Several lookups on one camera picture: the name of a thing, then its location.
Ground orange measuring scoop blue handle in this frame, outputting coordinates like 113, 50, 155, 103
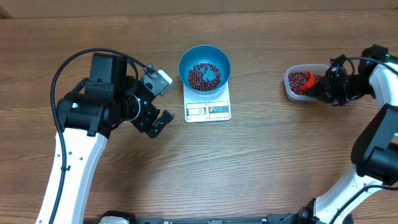
298, 71, 317, 93

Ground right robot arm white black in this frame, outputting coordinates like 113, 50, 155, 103
282, 44, 397, 223

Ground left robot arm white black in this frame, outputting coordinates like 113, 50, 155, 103
37, 48, 174, 223

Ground white digital kitchen scale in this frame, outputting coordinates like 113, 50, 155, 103
183, 82, 232, 123

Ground red beans in bowl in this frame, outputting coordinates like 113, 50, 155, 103
188, 63, 221, 91

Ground blue bowl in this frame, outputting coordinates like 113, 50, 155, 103
178, 45, 231, 95

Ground clear plastic container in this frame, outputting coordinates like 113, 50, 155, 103
284, 63, 330, 102

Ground red beans in container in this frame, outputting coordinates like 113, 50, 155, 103
288, 72, 322, 95

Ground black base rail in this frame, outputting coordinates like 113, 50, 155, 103
83, 210, 312, 224

